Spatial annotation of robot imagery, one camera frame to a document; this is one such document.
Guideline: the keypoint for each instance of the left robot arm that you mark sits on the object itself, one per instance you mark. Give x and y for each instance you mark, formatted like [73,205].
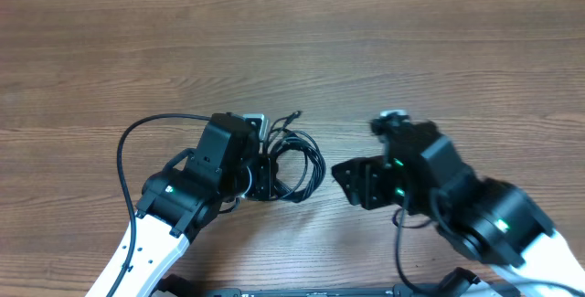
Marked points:
[180,200]

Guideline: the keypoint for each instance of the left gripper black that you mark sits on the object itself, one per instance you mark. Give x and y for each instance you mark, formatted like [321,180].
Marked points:
[263,184]

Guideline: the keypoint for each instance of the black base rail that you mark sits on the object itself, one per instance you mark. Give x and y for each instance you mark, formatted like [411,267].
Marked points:
[315,292]

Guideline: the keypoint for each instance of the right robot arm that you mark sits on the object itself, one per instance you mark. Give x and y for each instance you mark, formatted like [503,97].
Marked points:
[487,220]

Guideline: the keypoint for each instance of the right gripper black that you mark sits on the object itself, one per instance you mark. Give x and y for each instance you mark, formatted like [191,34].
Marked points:
[361,185]

